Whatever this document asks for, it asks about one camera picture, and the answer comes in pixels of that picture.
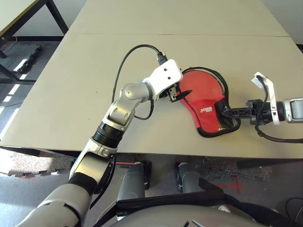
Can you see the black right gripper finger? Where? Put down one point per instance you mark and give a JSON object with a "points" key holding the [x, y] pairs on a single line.
{"points": [[236, 110], [236, 115]]}

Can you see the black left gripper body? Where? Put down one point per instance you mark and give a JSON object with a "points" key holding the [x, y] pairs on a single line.
{"points": [[171, 94]]}

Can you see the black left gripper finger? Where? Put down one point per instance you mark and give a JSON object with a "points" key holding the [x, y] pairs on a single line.
{"points": [[183, 94]]}

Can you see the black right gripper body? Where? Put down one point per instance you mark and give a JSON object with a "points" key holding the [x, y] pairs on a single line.
{"points": [[256, 111]]}

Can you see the red black paddle case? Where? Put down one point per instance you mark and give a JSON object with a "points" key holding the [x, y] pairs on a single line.
{"points": [[206, 118]]}

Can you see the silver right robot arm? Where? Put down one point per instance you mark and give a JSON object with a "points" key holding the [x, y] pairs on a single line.
{"points": [[293, 108]]}

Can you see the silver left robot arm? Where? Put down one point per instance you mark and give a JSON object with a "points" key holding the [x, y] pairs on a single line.
{"points": [[123, 111]]}

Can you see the grey speckled foam mat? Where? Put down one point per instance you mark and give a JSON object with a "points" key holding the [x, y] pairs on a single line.
{"points": [[35, 163], [225, 168]]}

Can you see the grey right robot leg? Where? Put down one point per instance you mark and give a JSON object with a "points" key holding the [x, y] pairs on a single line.
{"points": [[189, 177]]}

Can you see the grey robot leg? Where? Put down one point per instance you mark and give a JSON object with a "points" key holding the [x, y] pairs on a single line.
{"points": [[132, 179], [189, 177]]}

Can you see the grey left robot leg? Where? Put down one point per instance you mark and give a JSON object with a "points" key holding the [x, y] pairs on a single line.
{"points": [[132, 179]]}

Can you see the white perforated shoe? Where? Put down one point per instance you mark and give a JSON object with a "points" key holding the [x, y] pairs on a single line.
{"points": [[223, 208]]}

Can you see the black waist bar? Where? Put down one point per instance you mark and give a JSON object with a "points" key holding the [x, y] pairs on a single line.
{"points": [[165, 198]]}

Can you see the silver robot torso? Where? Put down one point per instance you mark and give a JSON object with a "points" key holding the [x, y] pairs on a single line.
{"points": [[177, 217]]}

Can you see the black framed side table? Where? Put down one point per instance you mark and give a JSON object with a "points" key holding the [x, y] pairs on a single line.
{"points": [[56, 16]]}

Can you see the black floor mat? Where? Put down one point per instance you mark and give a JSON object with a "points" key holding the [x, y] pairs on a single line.
{"points": [[21, 56]]}

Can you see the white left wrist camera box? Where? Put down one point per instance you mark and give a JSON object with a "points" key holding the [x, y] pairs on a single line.
{"points": [[165, 75]]}

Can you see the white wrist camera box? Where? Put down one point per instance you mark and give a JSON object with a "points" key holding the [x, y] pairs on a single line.
{"points": [[270, 89], [165, 75]]}

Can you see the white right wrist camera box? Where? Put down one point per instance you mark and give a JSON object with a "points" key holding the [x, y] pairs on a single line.
{"points": [[270, 89]]}

